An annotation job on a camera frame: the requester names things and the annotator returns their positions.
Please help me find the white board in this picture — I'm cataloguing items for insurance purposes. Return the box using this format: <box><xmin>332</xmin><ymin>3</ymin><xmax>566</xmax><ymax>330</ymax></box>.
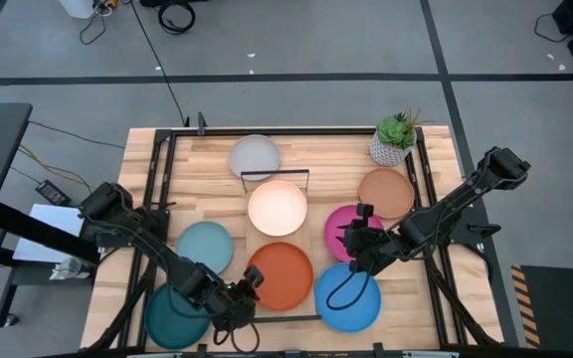
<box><xmin>12</xmin><ymin>203</ymin><xmax>99</xmax><ymax>265</ymax></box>

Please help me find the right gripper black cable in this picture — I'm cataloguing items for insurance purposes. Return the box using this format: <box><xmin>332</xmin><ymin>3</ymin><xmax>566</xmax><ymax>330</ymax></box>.
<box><xmin>324</xmin><ymin>258</ymin><xmax>373</xmax><ymax>312</ymax></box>

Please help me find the white bin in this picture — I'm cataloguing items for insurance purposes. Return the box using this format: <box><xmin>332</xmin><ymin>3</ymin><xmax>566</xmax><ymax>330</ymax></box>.
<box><xmin>57</xmin><ymin>0</ymin><xmax>96</xmax><ymax>20</ymax></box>

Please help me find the black stand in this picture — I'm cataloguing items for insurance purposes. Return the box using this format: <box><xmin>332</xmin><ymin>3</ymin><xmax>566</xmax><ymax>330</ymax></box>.
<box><xmin>0</xmin><ymin>200</ymin><xmax>103</xmax><ymax>329</ymax></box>

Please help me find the grey plate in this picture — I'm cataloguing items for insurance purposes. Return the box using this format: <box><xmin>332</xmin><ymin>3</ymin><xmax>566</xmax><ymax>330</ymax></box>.
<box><xmin>229</xmin><ymin>133</ymin><xmax>282</xmax><ymax>182</ymax></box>

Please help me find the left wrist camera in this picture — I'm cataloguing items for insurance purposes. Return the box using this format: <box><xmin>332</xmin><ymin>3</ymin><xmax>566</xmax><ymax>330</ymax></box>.
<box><xmin>243</xmin><ymin>265</ymin><xmax>266</xmax><ymax>289</ymax></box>

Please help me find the light teal plate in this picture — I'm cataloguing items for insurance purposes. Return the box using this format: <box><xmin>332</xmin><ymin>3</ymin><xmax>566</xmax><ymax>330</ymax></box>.
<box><xmin>174</xmin><ymin>220</ymin><xmax>235</xmax><ymax>275</ymax></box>

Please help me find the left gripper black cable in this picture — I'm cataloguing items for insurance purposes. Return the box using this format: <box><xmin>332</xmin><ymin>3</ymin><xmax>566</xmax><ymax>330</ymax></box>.
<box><xmin>211</xmin><ymin>317</ymin><xmax>262</xmax><ymax>355</ymax></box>

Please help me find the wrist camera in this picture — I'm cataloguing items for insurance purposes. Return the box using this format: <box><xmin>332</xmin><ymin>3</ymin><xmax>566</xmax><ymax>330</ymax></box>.
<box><xmin>243</xmin><ymin>265</ymin><xmax>266</xmax><ymax>289</ymax></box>
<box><xmin>355</xmin><ymin>202</ymin><xmax>376</xmax><ymax>231</ymax></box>

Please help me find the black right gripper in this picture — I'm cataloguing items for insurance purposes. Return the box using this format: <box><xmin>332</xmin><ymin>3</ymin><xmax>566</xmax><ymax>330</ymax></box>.
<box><xmin>336</xmin><ymin>223</ymin><xmax>395</xmax><ymax>277</ymax></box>

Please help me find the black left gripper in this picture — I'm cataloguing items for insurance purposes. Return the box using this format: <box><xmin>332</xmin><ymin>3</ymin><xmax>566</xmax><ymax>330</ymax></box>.
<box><xmin>211</xmin><ymin>283</ymin><xmax>263</xmax><ymax>332</ymax></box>

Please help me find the tan plate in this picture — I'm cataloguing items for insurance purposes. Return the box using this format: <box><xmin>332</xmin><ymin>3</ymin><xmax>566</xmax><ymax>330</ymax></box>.
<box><xmin>357</xmin><ymin>167</ymin><xmax>416</xmax><ymax>221</ymax></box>

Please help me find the black table frame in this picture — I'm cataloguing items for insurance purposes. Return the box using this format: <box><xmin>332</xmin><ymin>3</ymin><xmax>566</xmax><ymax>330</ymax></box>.
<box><xmin>85</xmin><ymin>111</ymin><xmax>504</xmax><ymax>358</ymax></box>

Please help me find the dark teal plate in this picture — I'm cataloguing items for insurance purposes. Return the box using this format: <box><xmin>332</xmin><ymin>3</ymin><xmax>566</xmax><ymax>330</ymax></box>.
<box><xmin>143</xmin><ymin>281</ymin><xmax>213</xmax><ymax>351</ymax></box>

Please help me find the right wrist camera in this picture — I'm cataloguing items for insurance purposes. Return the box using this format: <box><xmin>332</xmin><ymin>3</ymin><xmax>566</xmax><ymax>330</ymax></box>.
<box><xmin>355</xmin><ymin>202</ymin><xmax>376</xmax><ymax>231</ymax></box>

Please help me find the long black floor cable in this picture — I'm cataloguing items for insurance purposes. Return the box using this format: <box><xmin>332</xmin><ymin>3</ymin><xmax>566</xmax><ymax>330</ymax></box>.
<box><xmin>129</xmin><ymin>0</ymin><xmax>189</xmax><ymax>126</ymax></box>

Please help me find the orange plate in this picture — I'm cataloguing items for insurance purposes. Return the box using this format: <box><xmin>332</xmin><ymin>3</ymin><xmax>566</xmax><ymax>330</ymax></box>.
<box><xmin>247</xmin><ymin>241</ymin><xmax>315</xmax><ymax>313</ymax></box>

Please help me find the magenta plate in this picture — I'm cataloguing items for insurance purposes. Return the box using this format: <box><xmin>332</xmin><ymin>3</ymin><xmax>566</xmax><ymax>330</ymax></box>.
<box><xmin>323</xmin><ymin>204</ymin><xmax>387</xmax><ymax>264</ymax></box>

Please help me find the black power adapter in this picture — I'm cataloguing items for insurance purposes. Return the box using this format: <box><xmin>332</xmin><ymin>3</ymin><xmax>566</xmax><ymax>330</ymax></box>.
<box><xmin>35</xmin><ymin>179</ymin><xmax>73</xmax><ymax>207</ymax></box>

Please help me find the coiled black cable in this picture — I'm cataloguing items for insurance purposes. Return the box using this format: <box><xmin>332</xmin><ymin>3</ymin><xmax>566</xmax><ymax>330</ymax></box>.
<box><xmin>157</xmin><ymin>1</ymin><xmax>197</xmax><ymax>36</ymax></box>

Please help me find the yellow cable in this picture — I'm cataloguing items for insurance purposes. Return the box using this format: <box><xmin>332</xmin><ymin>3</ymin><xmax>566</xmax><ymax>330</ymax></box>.
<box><xmin>17</xmin><ymin>143</ymin><xmax>95</xmax><ymax>193</ymax></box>

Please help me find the blue plate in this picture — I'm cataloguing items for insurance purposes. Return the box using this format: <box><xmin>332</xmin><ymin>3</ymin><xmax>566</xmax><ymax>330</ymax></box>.
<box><xmin>313</xmin><ymin>262</ymin><xmax>383</xmax><ymax>334</ymax></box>

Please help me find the cream plate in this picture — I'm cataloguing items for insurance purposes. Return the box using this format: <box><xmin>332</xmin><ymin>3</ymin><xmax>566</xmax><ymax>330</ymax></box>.
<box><xmin>247</xmin><ymin>179</ymin><xmax>308</xmax><ymax>238</ymax></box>

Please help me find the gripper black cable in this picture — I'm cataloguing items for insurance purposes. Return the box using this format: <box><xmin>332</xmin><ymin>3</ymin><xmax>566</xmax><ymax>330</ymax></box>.
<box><xmin>324</xmin><ymin>258</ymin><xmax>373</xmax><ymax>312</ymax></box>
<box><xmin>211</xmin><ymin>317</ymin><xmax>262</xmax><ymax>355</ymax></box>

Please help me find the hazard striped black mat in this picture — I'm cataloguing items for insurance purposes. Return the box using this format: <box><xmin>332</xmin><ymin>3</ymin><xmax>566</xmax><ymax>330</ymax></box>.
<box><xmin>509</xmin><ymin>264</ymin><xmax>573</xmax><ymax>350</ymax></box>

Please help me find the succulent in white pot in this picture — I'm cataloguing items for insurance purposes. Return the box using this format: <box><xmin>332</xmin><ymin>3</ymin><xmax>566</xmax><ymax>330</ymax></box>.
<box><xmin>368</xmin><ymin>105</ymin><xmax>436</xmax><ymax>168</ymax></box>

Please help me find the clear plastic bottle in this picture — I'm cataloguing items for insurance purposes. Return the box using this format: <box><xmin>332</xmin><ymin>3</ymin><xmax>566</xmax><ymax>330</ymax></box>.
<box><xmin>50</xmin><ymin>256</ymin><xmax>95</xmax><ymax>281</ymax></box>

